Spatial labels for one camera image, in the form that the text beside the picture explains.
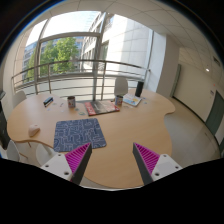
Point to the black stapler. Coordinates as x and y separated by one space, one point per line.
48 101

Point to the metal balcony railing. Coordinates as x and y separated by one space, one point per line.
87 79

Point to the patterned mug left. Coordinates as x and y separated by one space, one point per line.
71 102

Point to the blue white booklet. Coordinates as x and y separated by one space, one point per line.
131 99

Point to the blue patterned mouse pad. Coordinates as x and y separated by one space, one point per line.
72 134

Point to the patterned mug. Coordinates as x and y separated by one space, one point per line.
118 100
71 102

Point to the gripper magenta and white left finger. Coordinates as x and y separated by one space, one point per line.
70 166

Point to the patterned mug right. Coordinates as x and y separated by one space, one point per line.
118 100

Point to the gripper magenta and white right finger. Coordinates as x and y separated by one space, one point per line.
153 166

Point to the white chair near left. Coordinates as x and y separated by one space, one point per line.
20 152

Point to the white computer mouse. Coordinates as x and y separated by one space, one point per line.
33 130

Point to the black cylindrical speaker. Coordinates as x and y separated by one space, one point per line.
139 88

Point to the red magazine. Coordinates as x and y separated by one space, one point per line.
100 107

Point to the white chair left far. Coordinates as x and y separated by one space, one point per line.
18 98

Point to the dark green door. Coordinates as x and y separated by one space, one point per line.
216 114

